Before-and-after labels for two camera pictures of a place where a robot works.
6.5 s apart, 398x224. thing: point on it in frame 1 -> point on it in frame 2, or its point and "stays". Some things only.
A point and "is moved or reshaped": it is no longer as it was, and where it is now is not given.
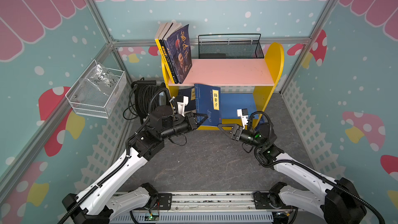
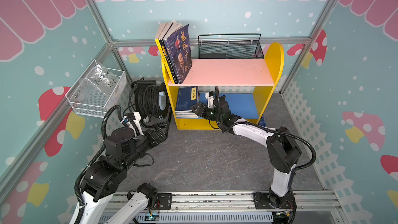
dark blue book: (208, 102) is moved or reshaped
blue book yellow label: (191, 93) is moved or reshaped
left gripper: (190, 117) -> (150, 133)
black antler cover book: (162, 35) stays
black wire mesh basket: (247, 46) stays
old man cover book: (176, 39) stays
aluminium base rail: (216, 207) stays
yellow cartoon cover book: (160, 29) stays
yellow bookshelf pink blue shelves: (232, 93) stays
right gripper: (238, 130) -> (202, 109)
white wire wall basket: (98, 92) stays
